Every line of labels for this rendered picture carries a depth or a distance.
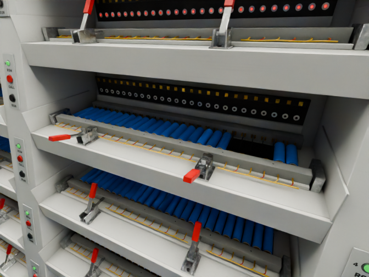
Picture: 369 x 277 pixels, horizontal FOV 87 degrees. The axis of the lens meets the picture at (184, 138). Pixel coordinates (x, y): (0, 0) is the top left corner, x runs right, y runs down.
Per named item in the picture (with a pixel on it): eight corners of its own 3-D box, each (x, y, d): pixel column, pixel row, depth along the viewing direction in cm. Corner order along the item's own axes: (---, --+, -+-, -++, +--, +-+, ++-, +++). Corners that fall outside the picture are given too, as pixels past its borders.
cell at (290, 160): (295, 153, 37) (296, 173, 32) (284, 151, 38) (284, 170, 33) (297, 145, 36) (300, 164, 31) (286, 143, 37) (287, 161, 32)
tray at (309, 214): (320, 244, 27) (350, 194, 22) (37, 148, 48) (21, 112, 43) (307, 162, 42) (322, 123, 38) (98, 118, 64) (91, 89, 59)
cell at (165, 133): (179, 129, 46) (166, 143, 41) (172, 128, 47) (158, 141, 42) (179, 122, 45) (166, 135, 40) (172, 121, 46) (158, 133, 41)
